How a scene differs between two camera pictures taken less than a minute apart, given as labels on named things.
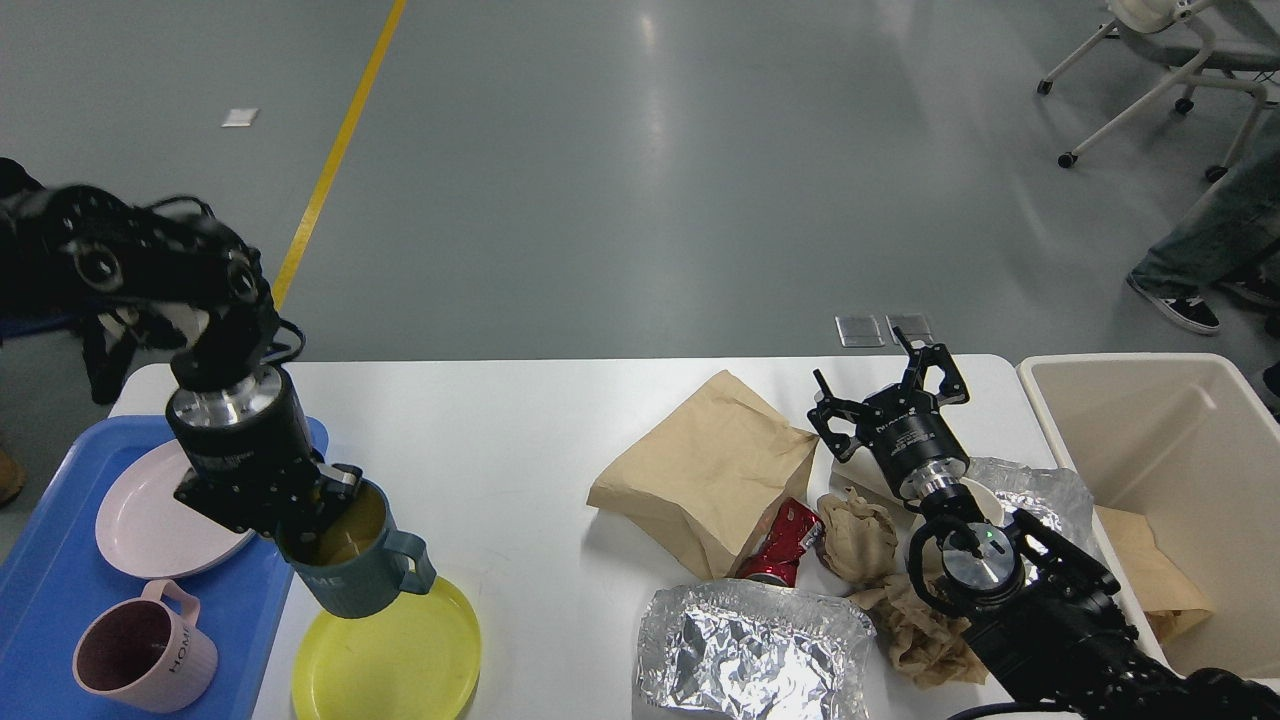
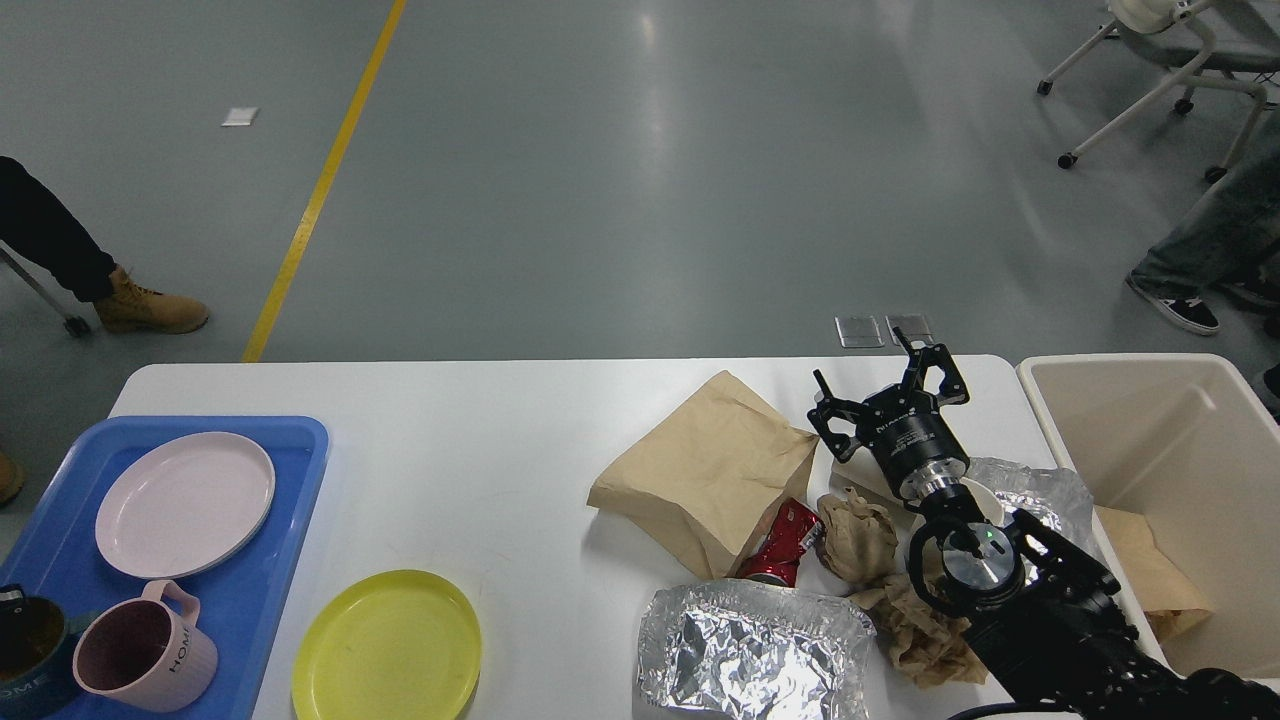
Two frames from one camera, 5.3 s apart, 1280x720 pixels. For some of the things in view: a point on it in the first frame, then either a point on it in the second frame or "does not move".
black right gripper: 907,431 does not move
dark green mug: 351,563 → 39,674
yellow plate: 417,661 does not move
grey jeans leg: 1229,230 does not move
